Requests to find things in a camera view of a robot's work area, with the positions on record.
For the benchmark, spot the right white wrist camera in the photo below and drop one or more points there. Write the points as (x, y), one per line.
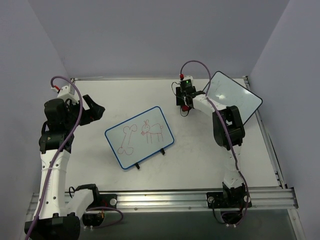
(188, 78)

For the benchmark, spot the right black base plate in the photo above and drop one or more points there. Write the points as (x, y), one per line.
(215, 200)

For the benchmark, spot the aluminium front rail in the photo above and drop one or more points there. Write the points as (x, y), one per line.
(195, 200)

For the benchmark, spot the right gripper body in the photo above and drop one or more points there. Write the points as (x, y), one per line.
(179, 97)

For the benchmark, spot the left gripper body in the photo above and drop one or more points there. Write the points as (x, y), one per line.
(85, 113)

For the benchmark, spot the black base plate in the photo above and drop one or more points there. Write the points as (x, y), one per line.
(108, 200)
(215, 200)

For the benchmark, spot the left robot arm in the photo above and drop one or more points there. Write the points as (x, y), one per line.
(54, 219)

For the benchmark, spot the red whiteboard eraser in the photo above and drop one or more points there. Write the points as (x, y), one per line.
(185, 108)

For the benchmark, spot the blue framed whiteboard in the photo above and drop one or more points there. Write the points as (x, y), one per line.
(140, 137)

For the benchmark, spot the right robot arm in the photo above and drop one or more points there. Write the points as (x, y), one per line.
(228, 133)

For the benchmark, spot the black framed whiteboard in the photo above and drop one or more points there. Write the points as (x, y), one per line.
(228, 92)

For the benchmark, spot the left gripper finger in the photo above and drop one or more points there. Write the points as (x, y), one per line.
(85, 120)
(95, 110)

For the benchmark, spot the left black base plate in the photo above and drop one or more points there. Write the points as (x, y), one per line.
(108, 200)

